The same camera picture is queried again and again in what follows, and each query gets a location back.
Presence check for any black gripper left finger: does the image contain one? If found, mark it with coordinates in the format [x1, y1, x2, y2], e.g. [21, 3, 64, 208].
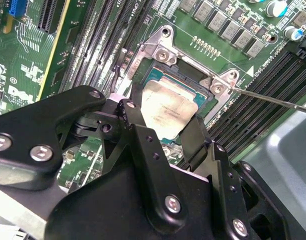
[0, 83, 189, 229]

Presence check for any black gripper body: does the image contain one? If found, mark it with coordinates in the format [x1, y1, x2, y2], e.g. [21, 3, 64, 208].
[46, 162, 228, 240]

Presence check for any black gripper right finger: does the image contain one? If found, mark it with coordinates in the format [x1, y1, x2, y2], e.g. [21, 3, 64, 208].
[180, 114, 291, 240]

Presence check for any silver CPU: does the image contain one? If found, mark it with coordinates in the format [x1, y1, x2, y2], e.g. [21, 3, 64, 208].
[140, 66, 215, 148]

